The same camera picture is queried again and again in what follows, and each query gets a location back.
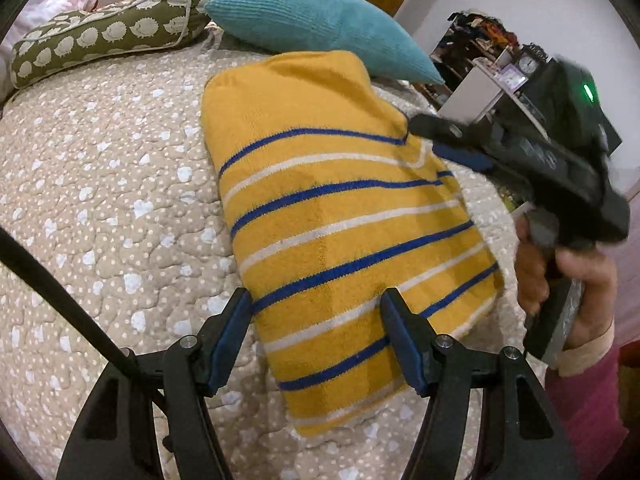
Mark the yellow striped sweater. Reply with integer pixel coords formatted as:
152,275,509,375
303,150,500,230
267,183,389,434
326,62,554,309
200,50,506,438

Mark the black cable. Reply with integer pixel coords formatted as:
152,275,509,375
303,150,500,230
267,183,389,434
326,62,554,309
0,227,151,386

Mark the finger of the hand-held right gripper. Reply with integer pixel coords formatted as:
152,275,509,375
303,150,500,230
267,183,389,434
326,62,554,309
407,113,501,147
431,141,501,175

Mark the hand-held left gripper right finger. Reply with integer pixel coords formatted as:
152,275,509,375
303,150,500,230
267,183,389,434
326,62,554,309
380,287,581,480

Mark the white shelf unit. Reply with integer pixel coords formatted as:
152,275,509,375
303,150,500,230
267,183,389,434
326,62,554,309
437,57,531,126

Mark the small purple clock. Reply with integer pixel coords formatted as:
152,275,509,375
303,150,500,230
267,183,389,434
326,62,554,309
500,65,527,93

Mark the pile of colourful clutter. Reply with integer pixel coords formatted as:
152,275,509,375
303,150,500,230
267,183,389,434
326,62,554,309
430,10,521,67

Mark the pink floral blanket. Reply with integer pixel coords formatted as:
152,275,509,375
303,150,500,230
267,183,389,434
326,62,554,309
0,0,99,103

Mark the person's right hand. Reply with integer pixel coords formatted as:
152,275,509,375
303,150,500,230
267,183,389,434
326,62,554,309
514,212,619,348

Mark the olive spotted bolster pillow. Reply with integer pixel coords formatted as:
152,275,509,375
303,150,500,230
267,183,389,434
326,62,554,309
10,0,213,90

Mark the teal cushion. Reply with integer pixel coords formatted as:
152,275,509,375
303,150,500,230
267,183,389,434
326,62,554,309
204,0,446,86

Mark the person's right forearm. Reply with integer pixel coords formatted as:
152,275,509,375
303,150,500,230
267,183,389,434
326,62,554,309
542,320,640,480

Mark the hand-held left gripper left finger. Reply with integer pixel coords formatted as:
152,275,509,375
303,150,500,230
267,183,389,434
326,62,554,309
55,287,253,480

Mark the round table clock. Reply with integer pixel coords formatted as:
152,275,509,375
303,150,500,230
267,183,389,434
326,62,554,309
517,45,549,80

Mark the beige dotted quilt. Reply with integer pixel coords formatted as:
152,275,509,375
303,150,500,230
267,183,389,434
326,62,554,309
0,0,551,480

